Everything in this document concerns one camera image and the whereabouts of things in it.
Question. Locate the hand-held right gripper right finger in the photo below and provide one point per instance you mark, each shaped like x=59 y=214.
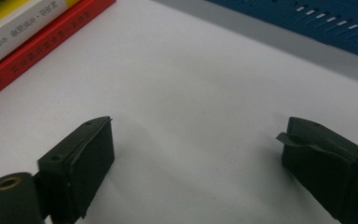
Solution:
x=323 y=174

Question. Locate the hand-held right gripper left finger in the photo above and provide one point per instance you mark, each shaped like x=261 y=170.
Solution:
x=74 y=168

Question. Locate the red book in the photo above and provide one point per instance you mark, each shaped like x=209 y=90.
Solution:
x=28 y=54

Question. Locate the yellow book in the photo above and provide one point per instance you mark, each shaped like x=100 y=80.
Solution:
x=12 y=34

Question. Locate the blue file rack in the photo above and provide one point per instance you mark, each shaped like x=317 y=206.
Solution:
x=261 y=12

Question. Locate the white table cover sheet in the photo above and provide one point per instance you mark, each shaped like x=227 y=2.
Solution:
x=183 y=93

